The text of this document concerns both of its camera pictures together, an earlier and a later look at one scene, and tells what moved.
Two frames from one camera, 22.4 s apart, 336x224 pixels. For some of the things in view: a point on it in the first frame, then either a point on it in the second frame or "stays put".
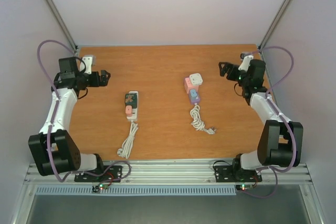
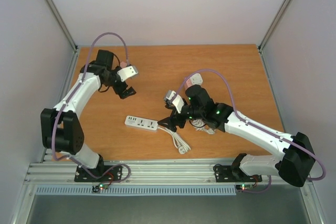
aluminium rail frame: (182, 173) stays put
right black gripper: (224, 68) -> (175, 120)
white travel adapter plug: (196, 79) stays put
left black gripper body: (95, 82) -> (118, 90)
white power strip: (135, 111) -> (141, 123)
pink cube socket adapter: (188, 85) stays put
